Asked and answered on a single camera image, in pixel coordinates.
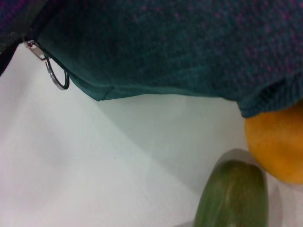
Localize orange yellow pear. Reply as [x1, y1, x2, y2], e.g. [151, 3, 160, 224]
[244, 100, 303, 185]

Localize dark teal insulated lunch bag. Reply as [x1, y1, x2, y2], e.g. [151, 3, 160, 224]
[0, 0, 303, 119]

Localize green cucumber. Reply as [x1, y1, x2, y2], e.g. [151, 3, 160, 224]
[194, 160, 269, 227]

